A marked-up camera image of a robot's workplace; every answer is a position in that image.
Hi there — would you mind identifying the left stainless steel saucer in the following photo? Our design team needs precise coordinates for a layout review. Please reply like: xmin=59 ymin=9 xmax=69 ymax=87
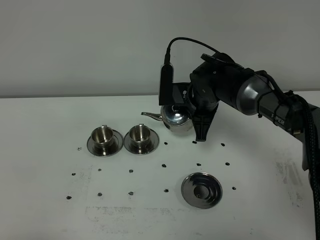
xmin=86 ymin=130 xmax=124 ymax=157

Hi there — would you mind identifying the stainless steel teacup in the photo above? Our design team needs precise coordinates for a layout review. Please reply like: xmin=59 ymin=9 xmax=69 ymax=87
xmin=90 ymin=125 xmax=115 ymax=152
xmin=128 ymin=123 xmax=151 ymax=154

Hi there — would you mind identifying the right stainless steel teacup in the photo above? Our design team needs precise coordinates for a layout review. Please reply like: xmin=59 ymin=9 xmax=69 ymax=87
xmin=128 ymin=123 xmax=151 ymax=154

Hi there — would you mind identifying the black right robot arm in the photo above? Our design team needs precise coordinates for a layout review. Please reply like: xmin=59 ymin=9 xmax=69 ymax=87
xmin=187 ymin=53 xmax=320 ymax=171

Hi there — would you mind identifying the right stainless steel saucer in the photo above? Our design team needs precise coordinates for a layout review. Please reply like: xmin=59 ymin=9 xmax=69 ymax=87
xmin=123 ymin=129 xmax=160 ymax=155

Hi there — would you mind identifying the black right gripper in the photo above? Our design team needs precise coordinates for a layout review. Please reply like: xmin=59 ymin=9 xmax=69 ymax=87
xmin=186 ymin=82 xmax=219 ymax=142

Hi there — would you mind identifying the stainless steel teapot saucer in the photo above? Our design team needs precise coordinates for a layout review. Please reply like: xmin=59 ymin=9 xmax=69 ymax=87
xmin=180 ymin=172 xmax=223 ymax=209

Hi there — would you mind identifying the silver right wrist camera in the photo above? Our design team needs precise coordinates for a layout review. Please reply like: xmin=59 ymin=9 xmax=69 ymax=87
xmin=158 ymin=64 xmax=189 ymax=106

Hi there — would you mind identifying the left stainless steel teacup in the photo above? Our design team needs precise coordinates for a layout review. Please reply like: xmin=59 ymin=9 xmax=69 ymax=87
xmin=90 ymin=125 xmax=115 ymax=152

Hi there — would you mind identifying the black right camera cable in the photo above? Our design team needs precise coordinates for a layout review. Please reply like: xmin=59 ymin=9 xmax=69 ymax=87
xmin=163 ymin=37 xmax=226 ymax=66

